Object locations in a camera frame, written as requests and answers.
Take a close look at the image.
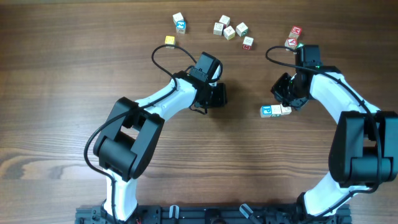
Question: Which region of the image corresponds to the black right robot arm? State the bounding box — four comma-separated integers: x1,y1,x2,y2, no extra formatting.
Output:
271,45,397,223

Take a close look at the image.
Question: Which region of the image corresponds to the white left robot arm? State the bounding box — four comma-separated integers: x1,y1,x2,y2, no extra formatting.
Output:
93,52,226,223

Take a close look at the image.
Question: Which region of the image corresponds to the green sided white block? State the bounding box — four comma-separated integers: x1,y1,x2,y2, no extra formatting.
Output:
271,105,282,117

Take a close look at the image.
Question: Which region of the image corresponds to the yellow top wooden block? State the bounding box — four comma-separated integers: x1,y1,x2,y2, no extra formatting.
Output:
165,35,175,49

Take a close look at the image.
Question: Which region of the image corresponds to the blue D wooden block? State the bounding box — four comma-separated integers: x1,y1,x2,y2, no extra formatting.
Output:
280,105,292,115

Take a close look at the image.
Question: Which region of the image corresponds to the plain top wooden block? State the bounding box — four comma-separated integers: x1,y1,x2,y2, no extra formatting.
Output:
172,12,184,24

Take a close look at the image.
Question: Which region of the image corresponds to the red M wooden block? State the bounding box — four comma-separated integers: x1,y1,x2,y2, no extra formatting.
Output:
243,36,254,50

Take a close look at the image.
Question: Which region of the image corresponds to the blue N wooden block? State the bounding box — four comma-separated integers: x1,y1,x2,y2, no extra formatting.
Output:
175,21,187,34

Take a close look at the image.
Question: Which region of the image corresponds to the blue P wooden block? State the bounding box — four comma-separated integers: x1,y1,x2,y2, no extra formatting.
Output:
260,105,272,118

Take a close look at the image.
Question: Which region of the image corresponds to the green F wooden block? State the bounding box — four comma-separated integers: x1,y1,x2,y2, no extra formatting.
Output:
294,43,304,53

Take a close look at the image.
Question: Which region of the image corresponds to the blue framed wooden block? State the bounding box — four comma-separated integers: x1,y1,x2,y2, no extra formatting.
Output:
213,22,224,36

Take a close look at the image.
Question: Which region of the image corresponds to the red sided wooden block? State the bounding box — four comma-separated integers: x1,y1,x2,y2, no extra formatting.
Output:
219,15,231,28

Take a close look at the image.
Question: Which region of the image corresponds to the red W wooden block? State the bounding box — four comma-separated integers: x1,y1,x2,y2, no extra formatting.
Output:
289,26,302,39

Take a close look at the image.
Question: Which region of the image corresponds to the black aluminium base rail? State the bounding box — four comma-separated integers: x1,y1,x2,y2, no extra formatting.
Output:
75,203,352,224

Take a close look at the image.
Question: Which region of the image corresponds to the red A wooden block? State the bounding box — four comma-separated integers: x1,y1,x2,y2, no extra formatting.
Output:
285,38,298,50

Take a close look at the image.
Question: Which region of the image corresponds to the green letter wooden block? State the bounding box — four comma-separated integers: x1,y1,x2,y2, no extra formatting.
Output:
236,22,249,37

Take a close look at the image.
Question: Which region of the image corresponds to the yellow letter wooden block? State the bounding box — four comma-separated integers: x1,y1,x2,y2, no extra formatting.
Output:
223,26,236,40

